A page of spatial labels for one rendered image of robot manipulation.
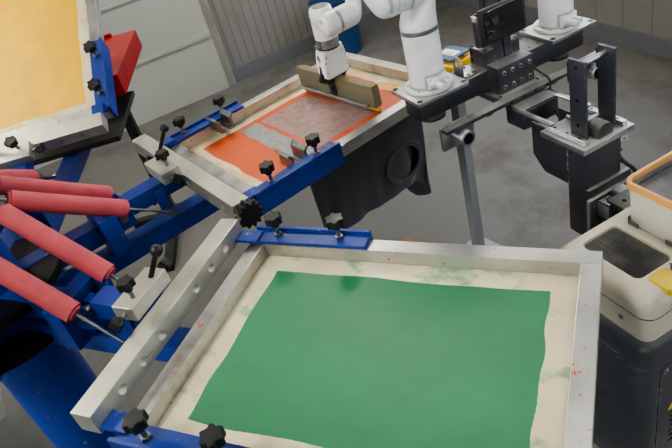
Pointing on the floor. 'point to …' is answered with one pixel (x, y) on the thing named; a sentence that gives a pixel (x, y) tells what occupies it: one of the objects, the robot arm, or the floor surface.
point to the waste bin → (351, 39)
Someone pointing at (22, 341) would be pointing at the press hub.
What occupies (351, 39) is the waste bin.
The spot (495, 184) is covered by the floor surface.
